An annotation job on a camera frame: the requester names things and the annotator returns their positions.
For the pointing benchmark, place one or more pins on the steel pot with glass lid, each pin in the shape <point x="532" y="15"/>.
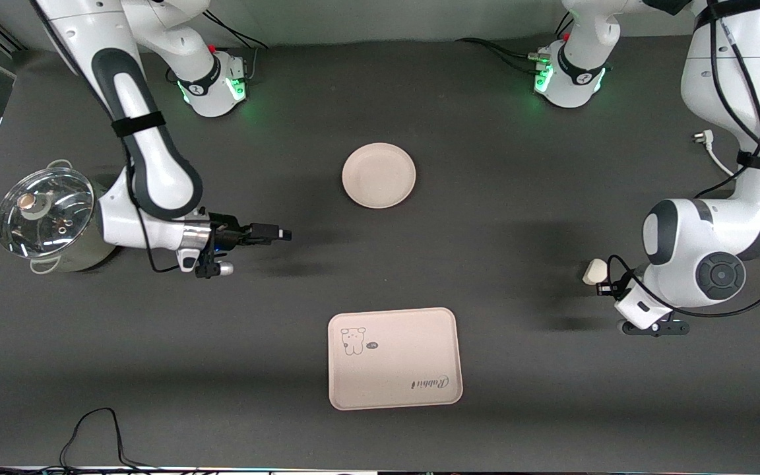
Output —
<point x="43" y="211"/>

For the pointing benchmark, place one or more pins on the round beige plate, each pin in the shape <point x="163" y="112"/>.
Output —
<point x="379" y="175"/>

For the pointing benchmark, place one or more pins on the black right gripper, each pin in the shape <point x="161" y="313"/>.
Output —
<point x="229" y="234"/>

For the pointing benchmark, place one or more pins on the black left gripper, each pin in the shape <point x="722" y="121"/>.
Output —
<point x="611" y="287"/>

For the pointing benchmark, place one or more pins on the beige rectangular tray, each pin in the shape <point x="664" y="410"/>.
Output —
<point x="394" y="359"/>

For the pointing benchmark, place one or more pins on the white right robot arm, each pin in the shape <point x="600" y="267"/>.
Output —
<point x="156" y="165"/>

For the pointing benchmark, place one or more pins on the white bun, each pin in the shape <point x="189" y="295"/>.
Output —
<point x="594" y="269"/>

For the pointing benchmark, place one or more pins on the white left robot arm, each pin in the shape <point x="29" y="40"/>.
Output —
<point x="716" y="244"/>

